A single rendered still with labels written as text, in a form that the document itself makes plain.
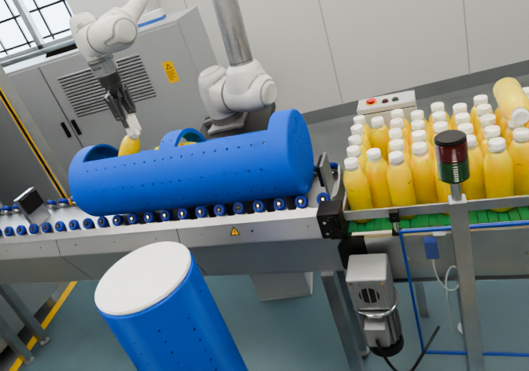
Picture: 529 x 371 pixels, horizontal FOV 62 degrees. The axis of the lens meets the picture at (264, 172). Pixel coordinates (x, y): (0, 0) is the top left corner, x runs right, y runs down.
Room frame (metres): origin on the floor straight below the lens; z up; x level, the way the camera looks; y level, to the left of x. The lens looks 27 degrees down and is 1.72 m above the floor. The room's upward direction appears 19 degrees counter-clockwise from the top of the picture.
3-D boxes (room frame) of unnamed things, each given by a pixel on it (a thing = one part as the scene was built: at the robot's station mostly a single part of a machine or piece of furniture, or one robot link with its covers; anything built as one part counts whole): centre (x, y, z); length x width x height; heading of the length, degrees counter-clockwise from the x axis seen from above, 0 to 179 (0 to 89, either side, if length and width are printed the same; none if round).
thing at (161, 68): (3.49, 1.17, 0.72); 2.15 x 0.54 x 1.45; 74
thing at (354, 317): (1.37, -0.16, 0.31); 0.06 x 0.06 x 0.63; 65
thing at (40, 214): (1.83, 1.02, 1.00); 0.10 x 0.04 x 0.15; 155
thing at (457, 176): (0.79, -0.39, 1.18); 0.06 x 0.06 x 0.05
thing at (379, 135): (1.31, -0.41, 0.99); 0.07 x 0.07 x 0.19
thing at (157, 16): (3.24, 0.42, 1.48); 0.24 x 0.12 x 0.08; 82
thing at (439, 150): (0.79, -0.39, 1.23); 0.06 x 0.06 x 0.04
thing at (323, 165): (1.27, -0.19, 0.99); 0.10 x 0.02 x 0.12; 155
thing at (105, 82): (1.61, 0.41, 1.43); 0.08 x 0.07 x 0.09; 157
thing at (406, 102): (1.45, -0.50, 1.05); 0.20 x 0.10 x 0.10; 65
